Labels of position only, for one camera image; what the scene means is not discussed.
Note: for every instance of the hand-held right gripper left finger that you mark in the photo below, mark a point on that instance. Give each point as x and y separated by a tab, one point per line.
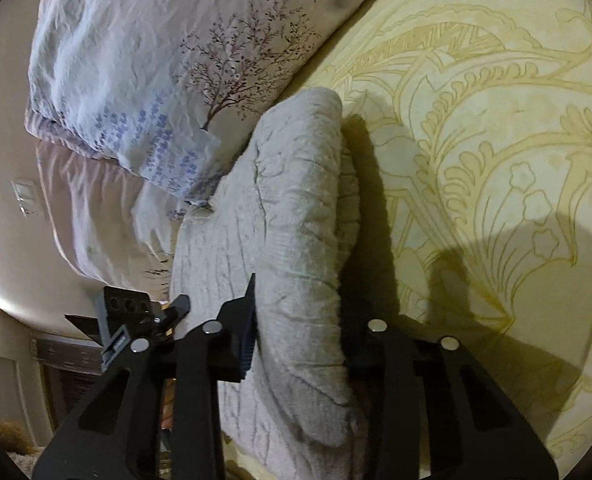
246	345

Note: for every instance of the yellow patterned bedspread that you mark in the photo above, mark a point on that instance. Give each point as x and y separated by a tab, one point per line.
501	110

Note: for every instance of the dark curtain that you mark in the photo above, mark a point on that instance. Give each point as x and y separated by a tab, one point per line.
71	385

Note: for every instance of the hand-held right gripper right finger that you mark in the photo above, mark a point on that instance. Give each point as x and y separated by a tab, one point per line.
371	360

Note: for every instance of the wall light switch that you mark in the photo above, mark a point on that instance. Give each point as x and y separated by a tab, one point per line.
25	197

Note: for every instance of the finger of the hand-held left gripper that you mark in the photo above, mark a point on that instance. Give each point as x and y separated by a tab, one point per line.
178	310

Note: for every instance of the lavender floral print pillow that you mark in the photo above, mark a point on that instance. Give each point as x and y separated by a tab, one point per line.
101	210

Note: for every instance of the tree and blue-flower print pillow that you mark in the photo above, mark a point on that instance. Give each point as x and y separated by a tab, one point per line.
151	60

